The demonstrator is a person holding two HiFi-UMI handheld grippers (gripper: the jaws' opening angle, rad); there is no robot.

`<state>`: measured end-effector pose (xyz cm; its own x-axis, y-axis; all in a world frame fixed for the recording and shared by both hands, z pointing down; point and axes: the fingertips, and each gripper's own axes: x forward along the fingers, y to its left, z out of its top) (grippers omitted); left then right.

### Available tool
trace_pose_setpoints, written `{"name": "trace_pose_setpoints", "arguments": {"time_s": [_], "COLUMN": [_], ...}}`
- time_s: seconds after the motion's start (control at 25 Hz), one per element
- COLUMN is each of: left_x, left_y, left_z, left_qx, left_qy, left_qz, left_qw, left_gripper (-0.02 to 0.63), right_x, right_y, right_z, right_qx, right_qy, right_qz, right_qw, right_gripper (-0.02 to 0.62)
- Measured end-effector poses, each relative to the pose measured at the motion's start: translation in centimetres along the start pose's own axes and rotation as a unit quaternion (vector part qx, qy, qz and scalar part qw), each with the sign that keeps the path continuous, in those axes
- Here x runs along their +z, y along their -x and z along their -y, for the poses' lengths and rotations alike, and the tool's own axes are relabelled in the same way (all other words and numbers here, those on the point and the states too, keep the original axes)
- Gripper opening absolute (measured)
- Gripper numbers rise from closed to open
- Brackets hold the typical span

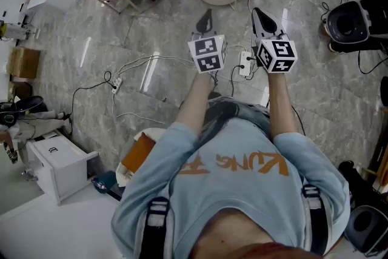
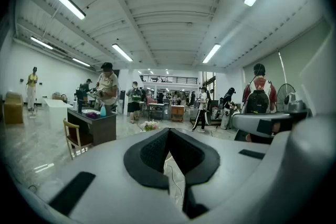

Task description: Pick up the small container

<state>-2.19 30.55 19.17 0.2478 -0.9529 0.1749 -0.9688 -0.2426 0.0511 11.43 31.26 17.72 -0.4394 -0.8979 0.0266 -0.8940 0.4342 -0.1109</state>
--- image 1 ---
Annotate orange cardboard box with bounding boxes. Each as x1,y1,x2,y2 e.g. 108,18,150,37
121,131,157,175

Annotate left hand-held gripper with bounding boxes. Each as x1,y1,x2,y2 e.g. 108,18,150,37
187,8,227,74

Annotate person's right forearm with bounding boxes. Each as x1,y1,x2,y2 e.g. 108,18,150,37
266,71,300,144

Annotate white drawer cabinet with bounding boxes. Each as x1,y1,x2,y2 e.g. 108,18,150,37
25,129,99,206

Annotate light blue printed t-shirt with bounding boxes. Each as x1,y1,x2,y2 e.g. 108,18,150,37
110,96,352,259

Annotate person's left forearm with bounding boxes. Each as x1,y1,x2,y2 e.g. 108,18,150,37
175,71,213,138

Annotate black bin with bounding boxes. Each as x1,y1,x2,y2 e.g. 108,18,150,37
14,95,49,115

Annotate black headphones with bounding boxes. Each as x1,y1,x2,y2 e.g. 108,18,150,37
0,102,18,127

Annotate loose white cable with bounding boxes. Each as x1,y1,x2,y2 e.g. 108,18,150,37
116,112,167,126

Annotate small white power strip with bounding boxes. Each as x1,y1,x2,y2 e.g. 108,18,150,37
112,77,124,95

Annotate blue bottle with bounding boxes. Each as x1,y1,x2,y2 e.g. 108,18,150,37
92,171,118,195

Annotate black bag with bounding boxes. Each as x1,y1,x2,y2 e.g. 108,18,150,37
337,160,388,214

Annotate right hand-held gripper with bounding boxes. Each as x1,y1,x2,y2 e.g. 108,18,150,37
251,7,298,73

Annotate black harness strap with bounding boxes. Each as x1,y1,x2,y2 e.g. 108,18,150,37
302,184,330,256
141,196,171,259

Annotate black floor cable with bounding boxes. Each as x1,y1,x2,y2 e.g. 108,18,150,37
68,70,116,121

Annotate grey round appliance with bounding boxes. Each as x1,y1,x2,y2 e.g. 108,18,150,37
344,204,388,256

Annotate black and white appliance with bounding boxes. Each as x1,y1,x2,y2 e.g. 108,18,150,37
322,0,388,54

